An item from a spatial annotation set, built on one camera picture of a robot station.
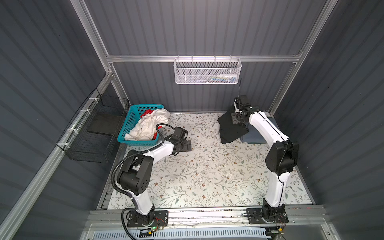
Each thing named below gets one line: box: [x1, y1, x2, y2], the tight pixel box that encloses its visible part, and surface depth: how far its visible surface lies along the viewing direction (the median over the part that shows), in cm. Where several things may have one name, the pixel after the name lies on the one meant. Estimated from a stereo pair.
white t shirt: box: [124, 108, 170, 141], surface depth 106 cm
